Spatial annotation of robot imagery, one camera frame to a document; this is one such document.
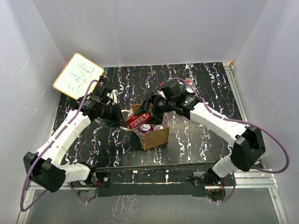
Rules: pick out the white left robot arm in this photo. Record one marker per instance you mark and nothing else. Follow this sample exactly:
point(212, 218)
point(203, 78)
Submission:
point(44, 166)

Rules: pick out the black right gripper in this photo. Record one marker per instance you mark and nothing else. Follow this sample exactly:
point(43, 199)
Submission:
point(156, 117)

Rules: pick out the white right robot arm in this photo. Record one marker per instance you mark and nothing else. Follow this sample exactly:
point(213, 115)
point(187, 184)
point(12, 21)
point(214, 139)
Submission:
point(179, 96)

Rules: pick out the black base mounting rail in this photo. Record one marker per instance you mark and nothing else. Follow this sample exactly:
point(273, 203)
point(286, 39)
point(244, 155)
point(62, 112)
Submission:
point(191, 179)

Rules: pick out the red coke can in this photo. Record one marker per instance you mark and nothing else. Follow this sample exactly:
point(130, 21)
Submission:
point(135, 121)

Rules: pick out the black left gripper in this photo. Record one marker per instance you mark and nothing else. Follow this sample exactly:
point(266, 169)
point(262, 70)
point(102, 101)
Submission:
point(117, 120)

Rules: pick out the purple fanta can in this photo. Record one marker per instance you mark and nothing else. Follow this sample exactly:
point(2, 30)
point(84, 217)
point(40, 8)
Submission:
point(146, 128)

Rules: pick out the small white whiteboard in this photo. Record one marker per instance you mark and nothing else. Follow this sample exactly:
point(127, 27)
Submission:
point(78, 77)

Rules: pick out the red-tab soda can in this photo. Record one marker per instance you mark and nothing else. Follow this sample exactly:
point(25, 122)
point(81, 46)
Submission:
point(189, 81)

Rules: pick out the aluminium frame profile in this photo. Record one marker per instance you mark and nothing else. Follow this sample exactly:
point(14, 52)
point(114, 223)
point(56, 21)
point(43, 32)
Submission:
point(254, 200)

